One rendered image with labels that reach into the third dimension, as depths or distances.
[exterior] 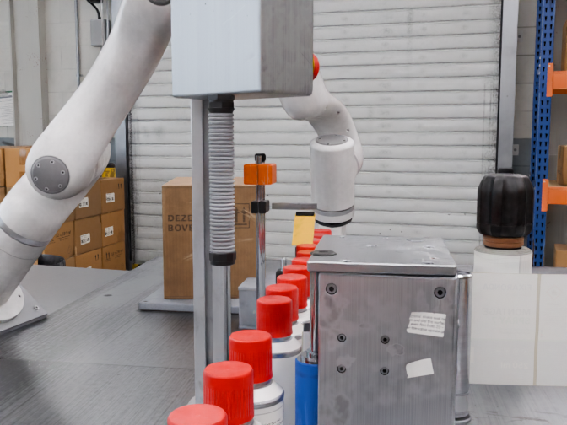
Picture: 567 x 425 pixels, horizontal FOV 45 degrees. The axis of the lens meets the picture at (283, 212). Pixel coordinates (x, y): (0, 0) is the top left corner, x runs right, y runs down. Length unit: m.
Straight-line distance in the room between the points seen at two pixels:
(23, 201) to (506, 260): 0.90
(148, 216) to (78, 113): 4.63
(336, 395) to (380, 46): 4.82
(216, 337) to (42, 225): 0.54
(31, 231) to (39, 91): 5.14
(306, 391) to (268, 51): 0.42
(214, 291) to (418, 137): 4.31
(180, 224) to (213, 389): 1.17
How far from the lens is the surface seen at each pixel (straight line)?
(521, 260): 1.06
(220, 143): 0.83
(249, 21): 0.83
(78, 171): 1.29
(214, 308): 0.98
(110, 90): 1.28
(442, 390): 0.53
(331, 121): 1.34
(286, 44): 0.84
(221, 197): 0.84
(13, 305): 1.57
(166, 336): 1.42
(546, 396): 1.03
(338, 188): 1.29
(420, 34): 5.26
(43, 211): 1.41
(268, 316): 0.63
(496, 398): 1.00
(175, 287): 1.63
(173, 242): 1.61
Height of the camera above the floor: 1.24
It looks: 7 degrees down
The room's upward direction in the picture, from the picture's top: straight up
